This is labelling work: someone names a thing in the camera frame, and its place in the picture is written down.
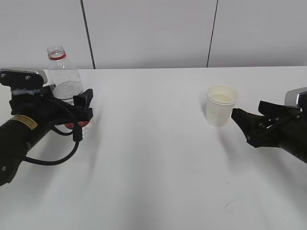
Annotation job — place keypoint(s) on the clear water bottle red label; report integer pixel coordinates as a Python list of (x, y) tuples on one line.
[(65, 79)]

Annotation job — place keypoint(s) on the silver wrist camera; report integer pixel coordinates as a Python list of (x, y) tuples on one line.
[(296, 98), (23, 81)]

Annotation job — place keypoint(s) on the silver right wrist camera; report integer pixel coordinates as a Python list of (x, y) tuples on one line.
[(296, 98)]

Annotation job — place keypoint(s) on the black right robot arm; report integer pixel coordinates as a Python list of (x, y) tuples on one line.
[(298, 153)]

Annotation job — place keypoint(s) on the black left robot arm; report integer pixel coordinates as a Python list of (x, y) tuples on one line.
[(21, 133)]

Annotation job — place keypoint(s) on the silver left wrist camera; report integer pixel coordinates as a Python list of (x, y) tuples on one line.
[(23, 81)]

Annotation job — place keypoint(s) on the white paper cup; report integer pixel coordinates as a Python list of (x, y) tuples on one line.
[(221, 100)]

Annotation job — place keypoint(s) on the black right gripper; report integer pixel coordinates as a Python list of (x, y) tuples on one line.
[(288, 132)]

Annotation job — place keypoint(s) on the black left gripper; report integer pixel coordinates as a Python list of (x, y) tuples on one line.
[(40, 103)]

